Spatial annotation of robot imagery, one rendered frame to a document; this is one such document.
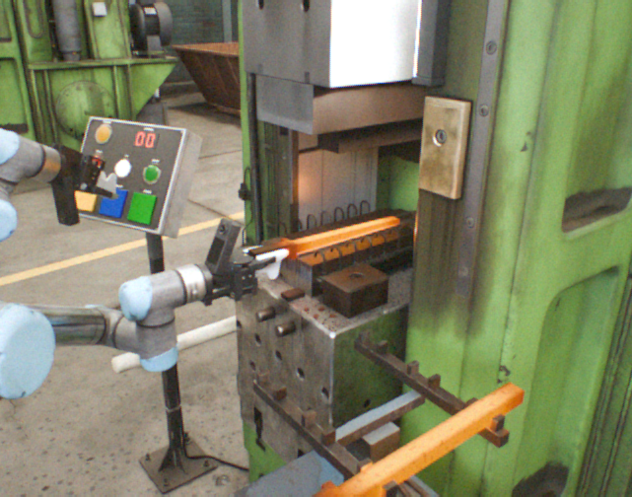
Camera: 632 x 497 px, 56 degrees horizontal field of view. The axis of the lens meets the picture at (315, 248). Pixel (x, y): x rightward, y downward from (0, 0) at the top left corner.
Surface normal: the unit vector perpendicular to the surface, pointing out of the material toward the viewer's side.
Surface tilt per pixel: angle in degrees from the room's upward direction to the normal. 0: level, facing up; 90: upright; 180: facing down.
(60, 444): 0
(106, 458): 0
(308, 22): 90
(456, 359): 90
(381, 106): 90
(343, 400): 90
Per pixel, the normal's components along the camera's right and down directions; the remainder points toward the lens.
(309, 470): 0.01, -0.92
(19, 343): 0.97, 0.09
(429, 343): -0.79, 0.23
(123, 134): -0.39, -0.16
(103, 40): 0.58, 0.15
